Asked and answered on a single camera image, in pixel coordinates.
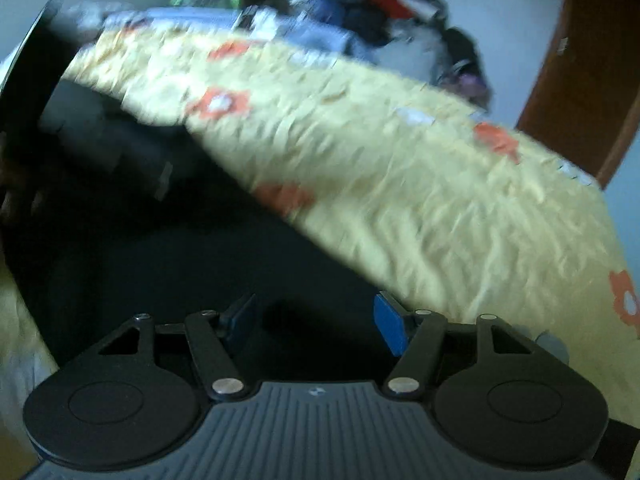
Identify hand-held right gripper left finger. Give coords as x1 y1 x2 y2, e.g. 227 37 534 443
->
97 294 258 403

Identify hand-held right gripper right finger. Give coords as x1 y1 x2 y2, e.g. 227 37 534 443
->
374 291 541 403

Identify black pants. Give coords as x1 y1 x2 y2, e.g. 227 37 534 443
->
5 80 416 386

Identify yellow floral bedsheet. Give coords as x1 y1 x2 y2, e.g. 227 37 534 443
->
0 27 640 480

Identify purple bag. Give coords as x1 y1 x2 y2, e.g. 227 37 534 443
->
452 72 495 108

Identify pile of clothes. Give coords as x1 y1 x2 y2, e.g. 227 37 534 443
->
300 0 451 86

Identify brown wooden door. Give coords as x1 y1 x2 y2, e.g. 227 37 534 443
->
515 0 640 188

